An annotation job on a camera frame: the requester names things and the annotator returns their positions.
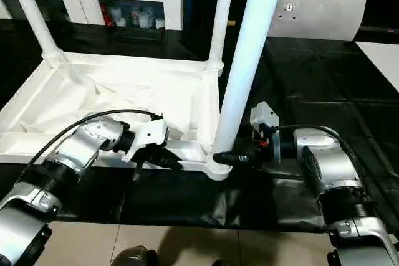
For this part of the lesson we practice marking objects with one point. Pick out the white plastic table top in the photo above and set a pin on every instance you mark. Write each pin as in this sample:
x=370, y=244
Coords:
x=124, y=91

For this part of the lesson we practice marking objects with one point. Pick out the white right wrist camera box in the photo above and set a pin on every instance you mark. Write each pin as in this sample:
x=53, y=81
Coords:
x=263, y=116

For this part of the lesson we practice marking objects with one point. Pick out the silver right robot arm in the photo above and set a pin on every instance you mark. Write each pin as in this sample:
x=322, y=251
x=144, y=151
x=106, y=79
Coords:
x=330, y=172

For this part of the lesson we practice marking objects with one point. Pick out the white plastic table leg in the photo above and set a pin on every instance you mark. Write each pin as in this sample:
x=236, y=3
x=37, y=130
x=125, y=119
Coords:
x=246, y=60
x=34, y=14
x=219, y=14

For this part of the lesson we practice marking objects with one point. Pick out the white sheet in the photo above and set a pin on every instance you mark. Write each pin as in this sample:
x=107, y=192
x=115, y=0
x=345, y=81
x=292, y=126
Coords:
x=381, y=57

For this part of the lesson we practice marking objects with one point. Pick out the white mug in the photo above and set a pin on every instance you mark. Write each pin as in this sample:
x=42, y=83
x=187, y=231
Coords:
x=159, y=23

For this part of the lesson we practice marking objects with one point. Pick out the grey cushion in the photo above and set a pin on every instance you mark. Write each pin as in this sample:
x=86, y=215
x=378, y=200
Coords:
x=318, y=14

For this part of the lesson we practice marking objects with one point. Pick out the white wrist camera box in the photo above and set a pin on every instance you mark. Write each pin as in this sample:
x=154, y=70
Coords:
x=148, y=134
x=263, y=116

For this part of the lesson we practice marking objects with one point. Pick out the small yellow label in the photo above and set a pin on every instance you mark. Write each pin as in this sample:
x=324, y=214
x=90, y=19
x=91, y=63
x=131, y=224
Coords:
x=231, y=23

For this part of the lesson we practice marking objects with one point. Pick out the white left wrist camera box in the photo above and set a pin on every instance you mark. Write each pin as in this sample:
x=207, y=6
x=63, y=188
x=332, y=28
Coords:
x=148, y=134

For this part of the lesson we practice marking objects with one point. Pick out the black work mat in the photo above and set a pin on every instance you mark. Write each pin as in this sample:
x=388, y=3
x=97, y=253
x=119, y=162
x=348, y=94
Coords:
x=187, y=204

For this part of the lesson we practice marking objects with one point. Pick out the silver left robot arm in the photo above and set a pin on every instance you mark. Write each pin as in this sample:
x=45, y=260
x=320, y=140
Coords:
x=68, y=160

